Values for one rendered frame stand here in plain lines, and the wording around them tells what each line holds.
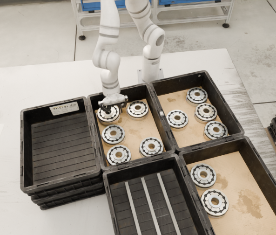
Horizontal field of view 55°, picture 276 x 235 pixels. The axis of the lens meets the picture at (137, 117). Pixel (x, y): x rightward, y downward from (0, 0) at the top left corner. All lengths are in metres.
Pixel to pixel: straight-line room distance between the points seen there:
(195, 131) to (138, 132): 0.26
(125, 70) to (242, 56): 1.63
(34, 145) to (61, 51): 1.92
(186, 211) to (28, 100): 1.08
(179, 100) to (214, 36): 1.93
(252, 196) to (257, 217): 0.08
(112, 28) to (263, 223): 0.88
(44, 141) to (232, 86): 1.08
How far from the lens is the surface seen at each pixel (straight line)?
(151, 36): 1.26
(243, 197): 1.14
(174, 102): 1.34
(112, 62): 0.98
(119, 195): 1.09
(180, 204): 1.08
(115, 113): 1.23
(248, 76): 2.82
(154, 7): 3.02
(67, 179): 1.04
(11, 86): 1.78
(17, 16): 3.85
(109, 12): 0.98
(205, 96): 1.35
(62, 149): 1.23
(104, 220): 1.20
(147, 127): 1.24
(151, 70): 1.41
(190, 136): 1.23
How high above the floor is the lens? 1.84
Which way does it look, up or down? 53 degrees down
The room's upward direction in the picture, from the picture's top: 3 degrees counter-clockwise
